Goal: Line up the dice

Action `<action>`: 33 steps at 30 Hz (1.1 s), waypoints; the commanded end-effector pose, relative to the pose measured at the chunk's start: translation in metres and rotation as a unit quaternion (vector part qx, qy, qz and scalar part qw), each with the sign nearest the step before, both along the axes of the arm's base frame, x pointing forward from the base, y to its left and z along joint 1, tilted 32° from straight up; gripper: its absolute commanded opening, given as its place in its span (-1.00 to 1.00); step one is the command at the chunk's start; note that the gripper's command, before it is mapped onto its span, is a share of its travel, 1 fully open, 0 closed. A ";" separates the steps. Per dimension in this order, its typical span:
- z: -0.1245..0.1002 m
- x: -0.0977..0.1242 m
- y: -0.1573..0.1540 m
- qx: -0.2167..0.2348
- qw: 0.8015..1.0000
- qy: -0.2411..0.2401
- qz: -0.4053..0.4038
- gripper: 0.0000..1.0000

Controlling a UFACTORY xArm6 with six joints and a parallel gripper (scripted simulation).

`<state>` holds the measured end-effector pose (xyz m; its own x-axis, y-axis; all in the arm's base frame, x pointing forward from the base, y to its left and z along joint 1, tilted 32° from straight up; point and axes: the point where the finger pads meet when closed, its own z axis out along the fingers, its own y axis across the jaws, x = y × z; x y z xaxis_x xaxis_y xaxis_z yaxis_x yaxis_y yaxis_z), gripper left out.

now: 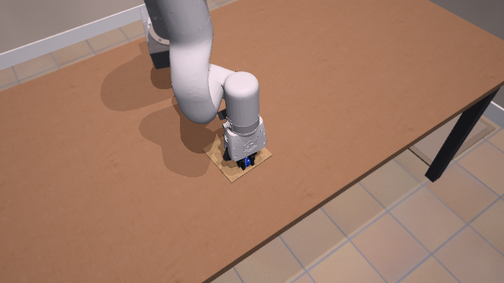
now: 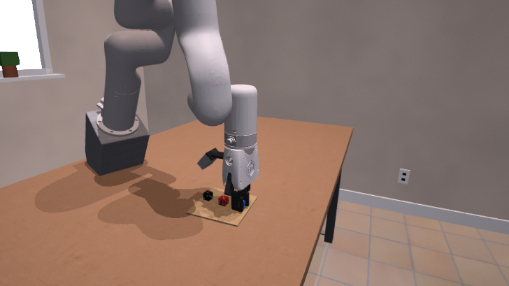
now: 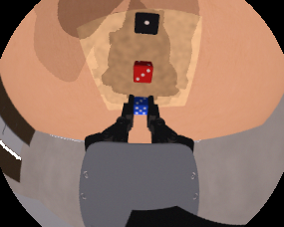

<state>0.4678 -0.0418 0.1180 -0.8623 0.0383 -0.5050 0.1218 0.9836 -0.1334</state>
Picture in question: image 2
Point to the tan mat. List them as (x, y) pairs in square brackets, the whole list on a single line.
[(211, 210)]

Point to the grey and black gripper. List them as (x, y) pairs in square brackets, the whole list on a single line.
[(240, 168)]

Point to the black die with white pips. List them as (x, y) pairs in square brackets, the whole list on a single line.
[(207, 195)]

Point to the red die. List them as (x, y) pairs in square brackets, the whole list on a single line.
[(223, 200)]

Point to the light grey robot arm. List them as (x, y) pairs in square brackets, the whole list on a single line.
[(215, 100)]

